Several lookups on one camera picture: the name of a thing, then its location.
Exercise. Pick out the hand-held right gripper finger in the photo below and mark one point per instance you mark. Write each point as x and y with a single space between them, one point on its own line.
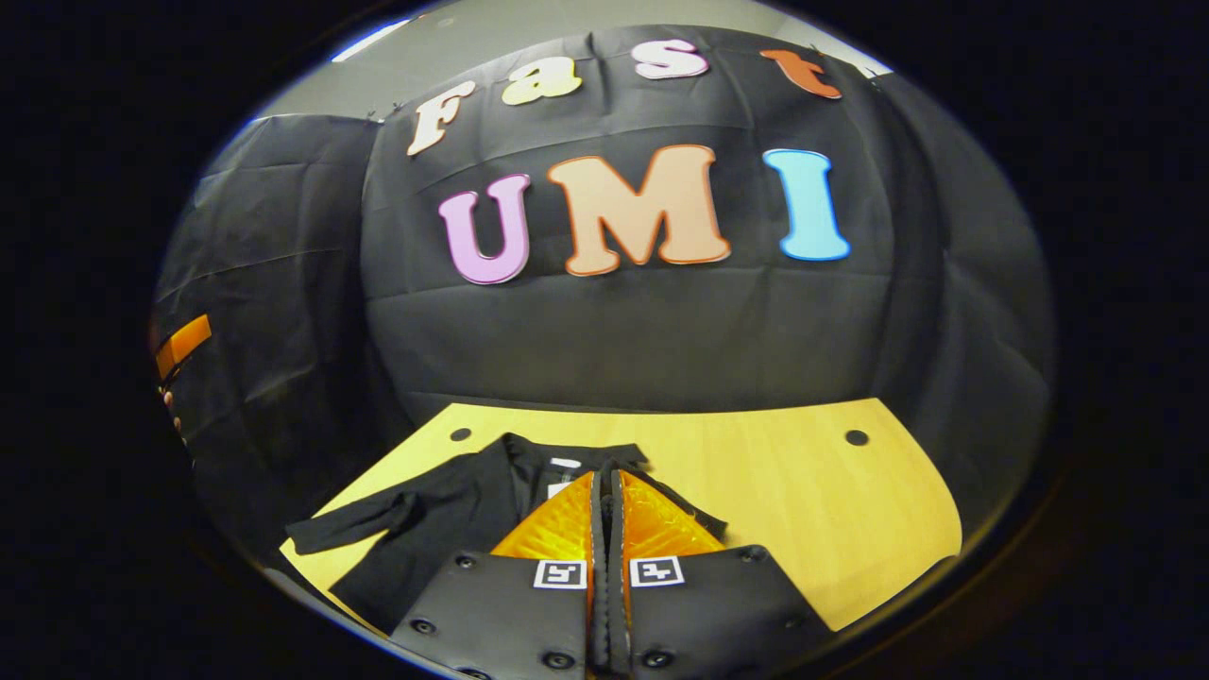
597 604
616 604

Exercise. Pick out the black backdrop cloth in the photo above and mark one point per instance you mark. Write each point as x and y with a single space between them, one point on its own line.
661 340

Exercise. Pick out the ceiling light panel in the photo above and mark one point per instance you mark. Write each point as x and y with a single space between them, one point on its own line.
373 38

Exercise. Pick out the black buttoned shirt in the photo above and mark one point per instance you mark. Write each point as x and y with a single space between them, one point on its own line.
453 529

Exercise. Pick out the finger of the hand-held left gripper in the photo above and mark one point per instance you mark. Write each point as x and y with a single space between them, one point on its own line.
184 345

